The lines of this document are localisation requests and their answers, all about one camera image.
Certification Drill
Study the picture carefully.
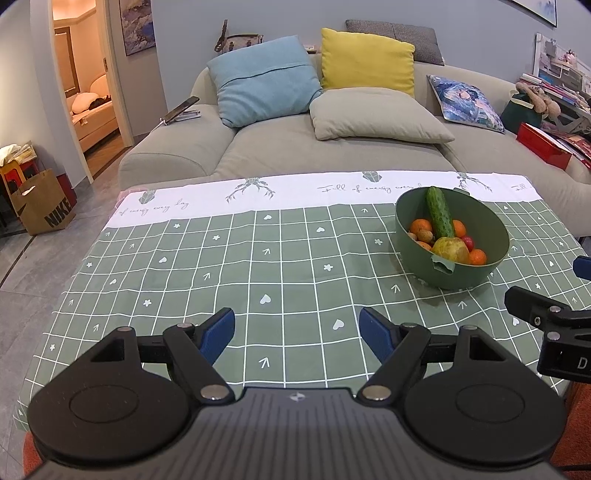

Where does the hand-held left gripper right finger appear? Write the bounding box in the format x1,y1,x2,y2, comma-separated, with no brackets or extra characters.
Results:
356,307,506,401

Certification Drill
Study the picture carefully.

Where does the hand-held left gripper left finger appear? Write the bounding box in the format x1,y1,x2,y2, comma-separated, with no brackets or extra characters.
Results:
88,308,236,403

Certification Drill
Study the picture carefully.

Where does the green colander bowl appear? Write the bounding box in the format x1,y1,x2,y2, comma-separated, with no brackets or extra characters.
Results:
394,187,511,291

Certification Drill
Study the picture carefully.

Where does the yellow green pear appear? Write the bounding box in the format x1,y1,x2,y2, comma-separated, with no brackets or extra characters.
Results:
431,237,472,265

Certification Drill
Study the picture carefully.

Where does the orange red cloth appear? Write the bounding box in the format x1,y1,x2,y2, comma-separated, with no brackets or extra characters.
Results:
547,382,591,469

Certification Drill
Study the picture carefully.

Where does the green checked tablecloth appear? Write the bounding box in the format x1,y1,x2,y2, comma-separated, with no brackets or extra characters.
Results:
13,171,591,430

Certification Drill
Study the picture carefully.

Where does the colourful magazine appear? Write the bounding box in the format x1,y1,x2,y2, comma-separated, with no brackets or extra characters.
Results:
549,130,591,168

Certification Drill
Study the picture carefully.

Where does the green cucumber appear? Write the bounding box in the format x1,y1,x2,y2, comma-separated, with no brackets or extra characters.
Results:
426,186,456,240

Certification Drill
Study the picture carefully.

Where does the red box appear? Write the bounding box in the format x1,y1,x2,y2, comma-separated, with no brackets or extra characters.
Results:
516,122,574,171

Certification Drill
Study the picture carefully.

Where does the dark green bag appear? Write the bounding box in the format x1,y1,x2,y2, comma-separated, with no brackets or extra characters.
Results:
501,90,542,136

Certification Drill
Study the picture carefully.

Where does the tan plush toy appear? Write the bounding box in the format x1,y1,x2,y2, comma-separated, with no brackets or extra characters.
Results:
516,82,562,119

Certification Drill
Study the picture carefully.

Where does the stack of books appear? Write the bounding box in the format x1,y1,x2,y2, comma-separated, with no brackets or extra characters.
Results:
521,73,591,112

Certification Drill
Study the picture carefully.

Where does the grey sofa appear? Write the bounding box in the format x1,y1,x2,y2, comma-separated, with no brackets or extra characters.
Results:
117,51,591,217

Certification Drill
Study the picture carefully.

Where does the blue printed cushion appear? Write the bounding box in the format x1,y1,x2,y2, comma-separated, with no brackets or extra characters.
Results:
427,75,506,134

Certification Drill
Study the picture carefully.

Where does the white picture board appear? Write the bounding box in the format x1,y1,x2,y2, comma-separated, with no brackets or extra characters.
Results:
533,33,591,93

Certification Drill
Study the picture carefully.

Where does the beige cushion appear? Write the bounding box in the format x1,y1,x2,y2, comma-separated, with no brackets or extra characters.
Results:
308,88,456,144

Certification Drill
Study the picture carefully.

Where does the brown paper bag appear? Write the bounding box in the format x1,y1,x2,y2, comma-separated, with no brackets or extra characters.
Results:
10,168,78,237

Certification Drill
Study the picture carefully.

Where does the black smartphone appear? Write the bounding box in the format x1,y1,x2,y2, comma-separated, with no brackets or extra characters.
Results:
159,96,201,126

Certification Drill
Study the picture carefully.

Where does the beige sofa in doorway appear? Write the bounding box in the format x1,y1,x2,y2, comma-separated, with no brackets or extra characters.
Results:
68,75,119,153

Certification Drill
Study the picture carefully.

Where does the light blue pillow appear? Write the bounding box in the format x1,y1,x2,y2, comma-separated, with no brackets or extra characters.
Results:
207,36,323,128

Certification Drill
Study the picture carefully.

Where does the red plastic stool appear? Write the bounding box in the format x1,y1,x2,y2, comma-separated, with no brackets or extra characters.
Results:
0,159,41,197

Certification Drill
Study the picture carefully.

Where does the yellow pillow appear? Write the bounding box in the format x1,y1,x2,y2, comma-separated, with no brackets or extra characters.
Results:
320,28,416,99

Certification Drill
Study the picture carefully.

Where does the dark grey checked pillow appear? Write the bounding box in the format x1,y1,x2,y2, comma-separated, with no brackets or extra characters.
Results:
345,19,445,66

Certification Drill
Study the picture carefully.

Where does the grey handbag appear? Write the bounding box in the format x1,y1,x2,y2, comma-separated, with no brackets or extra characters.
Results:
213,19,265,56

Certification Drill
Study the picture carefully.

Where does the framed wall picture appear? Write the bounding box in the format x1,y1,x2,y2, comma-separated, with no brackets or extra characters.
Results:
512,0,558,27

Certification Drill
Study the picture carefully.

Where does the blue wall painting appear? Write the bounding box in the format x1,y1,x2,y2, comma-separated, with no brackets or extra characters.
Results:
119,0,158,57

